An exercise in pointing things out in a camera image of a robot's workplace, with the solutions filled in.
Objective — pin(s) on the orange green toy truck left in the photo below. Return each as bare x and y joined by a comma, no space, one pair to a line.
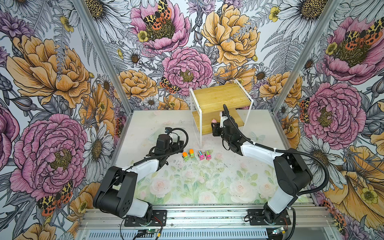
186,156

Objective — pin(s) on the blue pink toy bus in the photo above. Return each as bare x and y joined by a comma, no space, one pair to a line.
201,155

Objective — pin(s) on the green pink toy bus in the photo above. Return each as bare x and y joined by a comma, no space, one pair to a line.
208,155

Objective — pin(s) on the orange green toy truck right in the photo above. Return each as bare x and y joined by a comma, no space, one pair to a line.
191,153

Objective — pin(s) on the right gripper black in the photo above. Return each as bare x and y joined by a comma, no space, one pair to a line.
215,129

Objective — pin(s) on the two-tier bamboo shelf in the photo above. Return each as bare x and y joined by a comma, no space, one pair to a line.
207,104

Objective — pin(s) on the orange green toy truck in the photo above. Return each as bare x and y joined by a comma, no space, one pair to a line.
186,156
191,153

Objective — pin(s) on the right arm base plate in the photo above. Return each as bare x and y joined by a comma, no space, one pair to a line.
261,217

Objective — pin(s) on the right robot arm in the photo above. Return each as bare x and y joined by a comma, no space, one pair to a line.
292,173

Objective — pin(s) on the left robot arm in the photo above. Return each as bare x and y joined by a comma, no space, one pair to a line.
116,193

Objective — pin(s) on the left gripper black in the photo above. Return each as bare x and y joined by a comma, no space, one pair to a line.
175,145

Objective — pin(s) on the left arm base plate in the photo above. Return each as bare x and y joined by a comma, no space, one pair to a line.
157,218

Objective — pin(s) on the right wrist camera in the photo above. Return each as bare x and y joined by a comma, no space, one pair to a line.
223,118

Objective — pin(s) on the aluminium front rail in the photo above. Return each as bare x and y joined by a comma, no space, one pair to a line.
213,216

